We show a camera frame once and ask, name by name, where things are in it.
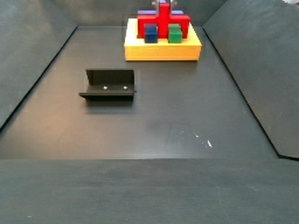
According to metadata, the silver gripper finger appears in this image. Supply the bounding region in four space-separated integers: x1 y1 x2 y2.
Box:
152 0 160 10
170 0 178 9

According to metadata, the red trident-shaped block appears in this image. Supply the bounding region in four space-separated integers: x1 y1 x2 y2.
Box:
136 2 191 39

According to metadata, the yellow wooden base board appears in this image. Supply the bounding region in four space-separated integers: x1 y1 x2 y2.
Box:
124 18 202 61

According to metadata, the purple trident-shaped block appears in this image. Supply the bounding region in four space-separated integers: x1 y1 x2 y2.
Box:
138 0 183 15

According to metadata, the blue rectangular bar block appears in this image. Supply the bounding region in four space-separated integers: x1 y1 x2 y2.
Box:
144 24 158 44

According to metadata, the green rectangular bar block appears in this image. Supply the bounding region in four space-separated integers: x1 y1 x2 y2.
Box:
168 24 183 44

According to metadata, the black angled bracket stand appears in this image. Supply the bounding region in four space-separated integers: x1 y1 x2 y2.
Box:
79 69 136 99

